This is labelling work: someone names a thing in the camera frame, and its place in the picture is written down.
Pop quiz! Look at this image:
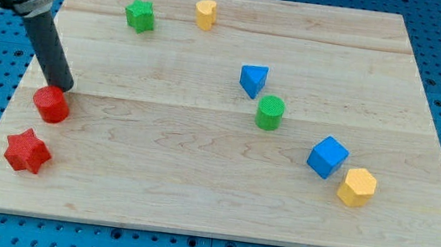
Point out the green cylinder block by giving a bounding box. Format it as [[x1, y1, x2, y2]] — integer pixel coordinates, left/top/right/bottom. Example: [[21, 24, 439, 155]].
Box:
[[254, 95, 285, 131]]

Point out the blue cube block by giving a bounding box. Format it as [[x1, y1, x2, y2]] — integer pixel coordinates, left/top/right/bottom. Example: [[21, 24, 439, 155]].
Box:
[[306, 136, 349, 179]]

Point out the wooden board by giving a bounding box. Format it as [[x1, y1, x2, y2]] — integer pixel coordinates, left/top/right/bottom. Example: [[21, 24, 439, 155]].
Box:
[[0, 0, 441, 247]]

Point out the blue triangle block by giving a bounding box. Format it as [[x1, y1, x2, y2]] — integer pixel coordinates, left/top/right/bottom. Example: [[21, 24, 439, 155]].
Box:
[[239, 65, 269, 99]]

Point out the green star block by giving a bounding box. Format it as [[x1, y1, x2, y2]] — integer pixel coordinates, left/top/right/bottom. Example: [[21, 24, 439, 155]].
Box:
[[125, 0, 155, 33]]

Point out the red cylinder block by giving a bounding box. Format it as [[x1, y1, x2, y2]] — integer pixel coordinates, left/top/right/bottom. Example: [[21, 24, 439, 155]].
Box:
[[33, 85, 69, 124]]

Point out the yellow heart block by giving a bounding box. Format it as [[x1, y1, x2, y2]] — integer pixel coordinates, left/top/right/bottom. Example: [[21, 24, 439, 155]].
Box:
[[195, 0, 218, 32]]

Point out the yellow hexagon block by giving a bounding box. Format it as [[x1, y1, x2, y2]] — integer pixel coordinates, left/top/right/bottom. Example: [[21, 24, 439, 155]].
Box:
[[336, 168, 377, 208]]

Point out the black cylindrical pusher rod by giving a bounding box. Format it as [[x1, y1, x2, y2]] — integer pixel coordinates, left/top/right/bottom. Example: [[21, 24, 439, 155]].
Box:
[[23, 10, 74, 92]]

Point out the red star block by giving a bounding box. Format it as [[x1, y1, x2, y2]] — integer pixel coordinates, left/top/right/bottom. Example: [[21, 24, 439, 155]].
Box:
[[3, 128, 52, 174]]

